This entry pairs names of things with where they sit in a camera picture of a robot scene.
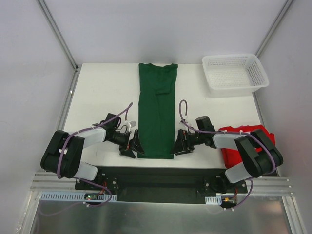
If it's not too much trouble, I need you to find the red folded t shirt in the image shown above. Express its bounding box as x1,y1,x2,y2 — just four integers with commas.
219,124,275,169

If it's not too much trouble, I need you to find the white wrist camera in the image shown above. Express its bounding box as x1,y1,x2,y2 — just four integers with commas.
127,120,137,128
179,119,192,129

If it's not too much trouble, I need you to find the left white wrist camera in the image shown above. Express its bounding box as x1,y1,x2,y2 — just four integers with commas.
127,120,137,128

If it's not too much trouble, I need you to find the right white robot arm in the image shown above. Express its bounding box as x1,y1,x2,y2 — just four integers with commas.
171,116,284,193

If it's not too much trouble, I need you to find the aluminium frame rail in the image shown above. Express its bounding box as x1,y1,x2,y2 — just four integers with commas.
30,172,295,196

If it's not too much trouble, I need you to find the white cable duct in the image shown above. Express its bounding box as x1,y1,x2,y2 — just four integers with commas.
205,195,222,205
40,192,117,202

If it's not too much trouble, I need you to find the right white cable duct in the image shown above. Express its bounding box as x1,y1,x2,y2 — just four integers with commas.
205,195,222,205

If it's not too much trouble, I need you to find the green t shirt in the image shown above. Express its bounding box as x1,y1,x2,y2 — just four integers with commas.
137,63,178,159

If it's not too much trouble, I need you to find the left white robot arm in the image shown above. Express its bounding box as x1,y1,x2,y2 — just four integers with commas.
40,113,145,190

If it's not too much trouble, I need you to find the white plastic basket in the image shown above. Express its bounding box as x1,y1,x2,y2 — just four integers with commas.
202,54,269,98

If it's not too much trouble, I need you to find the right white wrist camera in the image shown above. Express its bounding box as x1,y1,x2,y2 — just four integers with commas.
179,119,192,129

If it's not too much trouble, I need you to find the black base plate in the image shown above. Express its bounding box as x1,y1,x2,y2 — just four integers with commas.
75,166,247,204

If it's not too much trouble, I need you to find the left white cable duct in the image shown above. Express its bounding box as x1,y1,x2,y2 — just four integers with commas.
40,192,117,202

